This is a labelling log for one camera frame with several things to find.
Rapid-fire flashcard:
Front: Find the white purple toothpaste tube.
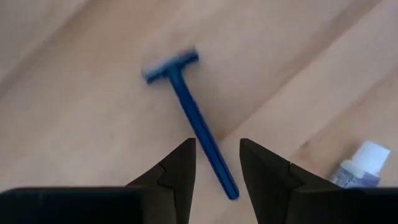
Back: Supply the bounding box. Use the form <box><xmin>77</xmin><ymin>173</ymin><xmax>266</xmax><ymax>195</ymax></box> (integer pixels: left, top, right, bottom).
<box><xmin>328</xmin><ymin>140</ymin><xmax>392</xmax><ymax>189</ymax></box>

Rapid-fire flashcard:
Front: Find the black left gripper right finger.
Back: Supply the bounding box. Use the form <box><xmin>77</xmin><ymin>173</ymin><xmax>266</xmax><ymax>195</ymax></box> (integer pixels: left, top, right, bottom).
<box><xmin>239</xmin><ymin>138</ymin><xmax>336</xmax><ymax>224</ymax></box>

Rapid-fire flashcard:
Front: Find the blue disposable razor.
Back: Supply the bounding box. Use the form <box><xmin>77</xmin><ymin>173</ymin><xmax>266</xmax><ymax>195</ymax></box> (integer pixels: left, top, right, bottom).
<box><xmin>142</xmin><ymin>47</ymin><xmax>240</xmax><ymax>201</ymax></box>

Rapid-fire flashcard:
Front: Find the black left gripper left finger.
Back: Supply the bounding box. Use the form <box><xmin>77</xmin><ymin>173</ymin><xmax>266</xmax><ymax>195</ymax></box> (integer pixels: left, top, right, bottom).
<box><xmin>126</xmin><ymin>138</ymin><xmax>197</xmax><ymax>224</ymax></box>

